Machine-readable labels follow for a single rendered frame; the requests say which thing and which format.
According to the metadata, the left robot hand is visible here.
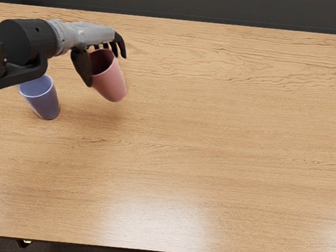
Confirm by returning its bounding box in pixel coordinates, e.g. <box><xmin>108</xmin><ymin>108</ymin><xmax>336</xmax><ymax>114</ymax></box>
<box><xmin>39</xmin><ymin>17</ymin><xmax>130</xmax><ymax>91</ymax></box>

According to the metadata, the pink cup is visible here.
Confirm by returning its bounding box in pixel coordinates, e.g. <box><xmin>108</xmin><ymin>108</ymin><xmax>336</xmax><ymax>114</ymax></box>
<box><xmin>84</xmin><ymin>46</ymin><xmax>132</xmax><ymax>104</ymax></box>

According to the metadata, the lavender cup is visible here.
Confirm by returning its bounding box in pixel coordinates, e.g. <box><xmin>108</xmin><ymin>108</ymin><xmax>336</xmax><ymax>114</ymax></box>
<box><xmin>15</xmin><ymin>72</ymin><xmax>64</xmax><ymax>122</ymax></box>

